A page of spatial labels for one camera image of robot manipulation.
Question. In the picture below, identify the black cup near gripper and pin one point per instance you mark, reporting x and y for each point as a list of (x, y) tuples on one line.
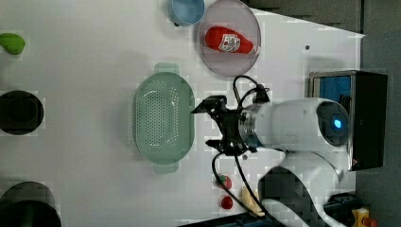
[(20, 112)]

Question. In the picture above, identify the red ketchup bottle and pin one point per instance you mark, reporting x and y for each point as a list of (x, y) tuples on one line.
[(224, 39)]

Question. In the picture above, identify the toy banana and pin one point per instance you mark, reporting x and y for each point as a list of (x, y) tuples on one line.
[(250, 203)]

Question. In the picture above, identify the black microwave oven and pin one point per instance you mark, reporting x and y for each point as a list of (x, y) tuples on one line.
[(367, 115)]

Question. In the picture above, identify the green toy pear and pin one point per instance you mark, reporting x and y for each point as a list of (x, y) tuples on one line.
[(12, 43)]

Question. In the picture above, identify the green oval plastic strainer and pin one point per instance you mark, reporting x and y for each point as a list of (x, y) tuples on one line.
[(164, 124)]

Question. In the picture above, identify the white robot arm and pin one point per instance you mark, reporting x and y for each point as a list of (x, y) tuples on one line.
[(314, 135)]

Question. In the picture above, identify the red toy fruit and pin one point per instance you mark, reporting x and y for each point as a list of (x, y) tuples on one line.
[(226, 203)]

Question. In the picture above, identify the black cup with spatula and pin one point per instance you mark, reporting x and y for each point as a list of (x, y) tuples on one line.
[(29, 204)]

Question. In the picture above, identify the yellow red emergency button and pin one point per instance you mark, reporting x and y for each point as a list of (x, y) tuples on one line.
[(363, 219)]

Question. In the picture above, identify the blue crate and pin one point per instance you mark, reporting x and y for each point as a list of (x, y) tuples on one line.
[(335, 88)]

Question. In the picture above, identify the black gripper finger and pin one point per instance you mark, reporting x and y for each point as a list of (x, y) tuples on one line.
[(203, 107), (213, 144)]

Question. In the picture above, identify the blue plastic cup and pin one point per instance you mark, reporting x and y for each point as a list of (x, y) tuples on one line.
[(185, 12)]

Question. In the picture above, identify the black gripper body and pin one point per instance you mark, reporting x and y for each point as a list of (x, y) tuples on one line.
[(228, 121)]

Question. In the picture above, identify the toy strawberry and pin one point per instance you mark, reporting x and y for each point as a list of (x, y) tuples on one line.
[(225, 181)]

